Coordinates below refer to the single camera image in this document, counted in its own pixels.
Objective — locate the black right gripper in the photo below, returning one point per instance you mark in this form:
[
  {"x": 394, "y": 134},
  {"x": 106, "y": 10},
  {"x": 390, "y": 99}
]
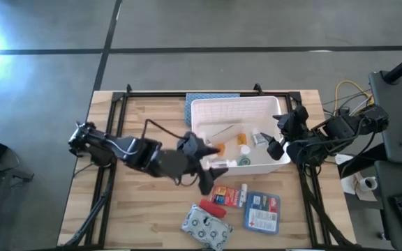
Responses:
[{"x": 293, "y": 123}]

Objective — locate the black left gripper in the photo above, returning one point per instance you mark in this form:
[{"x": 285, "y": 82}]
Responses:
[{"x": 192, "y": 144}]

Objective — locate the slim white bottle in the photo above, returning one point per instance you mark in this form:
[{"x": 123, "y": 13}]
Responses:
[{"x": 222, "y": 163}]

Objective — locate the small white labelled bottle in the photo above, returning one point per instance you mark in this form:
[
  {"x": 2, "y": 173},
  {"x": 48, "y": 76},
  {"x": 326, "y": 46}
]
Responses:
[{"x": 258, "y": 139}]

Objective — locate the small round white-capped bottle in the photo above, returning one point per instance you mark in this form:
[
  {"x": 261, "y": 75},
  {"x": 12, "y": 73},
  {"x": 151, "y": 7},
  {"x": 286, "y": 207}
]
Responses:
[{"x": 245, "y": 150}]

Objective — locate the orange pill bottle white cap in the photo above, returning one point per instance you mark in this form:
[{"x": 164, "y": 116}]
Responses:
[{"x": 241, "y": 140}]

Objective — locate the red medicine box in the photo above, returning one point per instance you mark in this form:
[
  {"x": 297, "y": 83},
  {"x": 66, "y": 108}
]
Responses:
[{"x": 224, "y": 196}]

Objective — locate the white lip balm tube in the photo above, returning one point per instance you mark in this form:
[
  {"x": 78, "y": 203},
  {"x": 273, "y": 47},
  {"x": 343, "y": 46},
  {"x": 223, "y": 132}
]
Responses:
[{"x": 244, "y": 192}]

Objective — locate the red package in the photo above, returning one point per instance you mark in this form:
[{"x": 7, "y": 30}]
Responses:
[{"x": 213, "y": 208}]

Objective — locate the white plastic lattice basket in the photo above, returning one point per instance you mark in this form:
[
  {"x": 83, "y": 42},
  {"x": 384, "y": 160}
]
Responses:
[{"x": 229, "y": 108}]

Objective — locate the white pouch blue print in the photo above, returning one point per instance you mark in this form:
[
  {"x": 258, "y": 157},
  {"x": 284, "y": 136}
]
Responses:
[{"x": 204, "y": 228}]

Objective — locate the blue first aid kit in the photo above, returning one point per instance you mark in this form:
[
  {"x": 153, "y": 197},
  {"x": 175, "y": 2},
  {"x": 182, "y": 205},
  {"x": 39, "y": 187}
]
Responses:
[{"x": 262, "y": 213}]

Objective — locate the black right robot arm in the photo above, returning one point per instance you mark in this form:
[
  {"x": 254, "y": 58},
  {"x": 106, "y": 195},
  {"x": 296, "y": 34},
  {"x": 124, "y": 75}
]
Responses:
[{"x": 340, "y": 129}]

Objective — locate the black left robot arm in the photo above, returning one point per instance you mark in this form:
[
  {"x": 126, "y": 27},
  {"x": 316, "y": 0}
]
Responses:
[{"x": 134, "y": 153}]

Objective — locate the blue patterned cloth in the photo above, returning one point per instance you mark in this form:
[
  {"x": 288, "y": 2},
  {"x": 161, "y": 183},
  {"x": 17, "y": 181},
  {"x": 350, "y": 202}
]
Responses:
[{"x": 188, "y": 111}]

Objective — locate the white paper napkin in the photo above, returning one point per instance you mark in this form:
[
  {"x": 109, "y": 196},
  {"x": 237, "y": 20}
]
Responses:
[{"x": 348, "y": 184}]

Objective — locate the white mug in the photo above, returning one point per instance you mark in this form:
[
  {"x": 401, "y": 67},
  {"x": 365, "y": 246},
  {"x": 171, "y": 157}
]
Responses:
[{"x": 369, "y": 183}]

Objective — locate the dark gray desk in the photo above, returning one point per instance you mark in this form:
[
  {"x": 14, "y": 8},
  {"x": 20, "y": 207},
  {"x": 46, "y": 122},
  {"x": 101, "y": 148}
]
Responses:
[{"x": 396, "y": 90}]

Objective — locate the dark gray side table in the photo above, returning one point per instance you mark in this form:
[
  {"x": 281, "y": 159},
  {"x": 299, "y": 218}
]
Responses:
[{"x": 396, "y": 174}]

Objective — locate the black equipment stand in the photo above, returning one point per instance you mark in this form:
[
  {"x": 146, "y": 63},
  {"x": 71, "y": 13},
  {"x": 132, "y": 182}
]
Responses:
[{"x": 12, "y": 172}]

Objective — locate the black frame clamp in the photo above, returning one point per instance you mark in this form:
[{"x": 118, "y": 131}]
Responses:
[
  {"x": 258, "y": 88},
  {"x": 128, "y": 88}
]

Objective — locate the black aluminium rig frame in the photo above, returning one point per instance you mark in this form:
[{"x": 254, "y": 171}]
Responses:
[{"x": 152, "y": 94}]

